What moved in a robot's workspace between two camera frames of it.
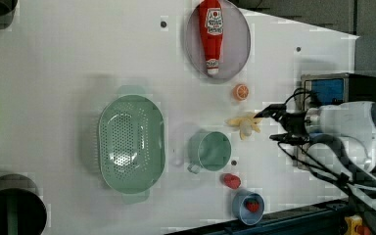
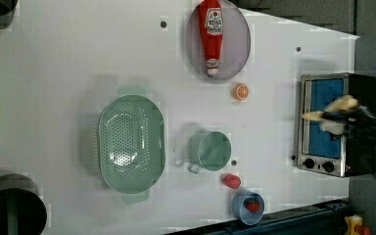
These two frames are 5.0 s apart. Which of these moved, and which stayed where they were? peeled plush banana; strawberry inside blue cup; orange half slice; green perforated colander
Moved: peeled plush banana
Stayed: orange half slice; strawberry inside blue cup; green perforated colander
